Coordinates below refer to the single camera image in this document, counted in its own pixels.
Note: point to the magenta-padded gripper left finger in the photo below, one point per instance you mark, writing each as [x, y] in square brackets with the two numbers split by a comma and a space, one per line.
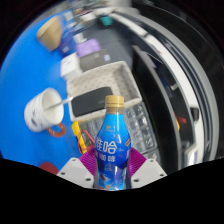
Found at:
[76, 171]

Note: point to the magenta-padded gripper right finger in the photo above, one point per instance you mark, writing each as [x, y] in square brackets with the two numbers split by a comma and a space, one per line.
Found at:
[148, 171]

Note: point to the blue drink bottle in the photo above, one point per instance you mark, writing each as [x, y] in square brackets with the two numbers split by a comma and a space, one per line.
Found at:
[112, 146]

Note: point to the yellow multimeter with red leads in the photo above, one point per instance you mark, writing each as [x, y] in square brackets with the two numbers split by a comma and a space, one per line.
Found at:
[78, 136]

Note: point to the white spoon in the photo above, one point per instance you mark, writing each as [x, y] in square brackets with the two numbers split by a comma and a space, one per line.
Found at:
[61, 102]

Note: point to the flat black rectangular device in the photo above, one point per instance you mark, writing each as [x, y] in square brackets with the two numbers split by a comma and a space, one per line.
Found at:
[91, 101]

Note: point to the black workbench shelf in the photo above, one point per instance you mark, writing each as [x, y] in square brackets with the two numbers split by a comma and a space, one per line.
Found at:
[155, 100]

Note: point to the beige perforated storage tray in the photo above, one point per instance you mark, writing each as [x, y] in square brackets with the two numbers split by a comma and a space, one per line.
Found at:
[100, 75]

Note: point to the small white cube box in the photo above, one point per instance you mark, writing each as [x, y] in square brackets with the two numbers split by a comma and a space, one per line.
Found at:
[70, 66]

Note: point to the dark grey upright box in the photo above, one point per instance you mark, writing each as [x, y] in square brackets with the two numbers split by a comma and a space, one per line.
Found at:
[95, 60]

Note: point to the purple bag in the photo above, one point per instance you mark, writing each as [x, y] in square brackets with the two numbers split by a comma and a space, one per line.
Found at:
[88, 47]

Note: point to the blue box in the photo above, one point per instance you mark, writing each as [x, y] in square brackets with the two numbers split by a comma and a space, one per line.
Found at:
[68, 43]

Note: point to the teal small object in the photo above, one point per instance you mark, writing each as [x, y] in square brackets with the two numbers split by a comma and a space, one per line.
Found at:
[106, 21]

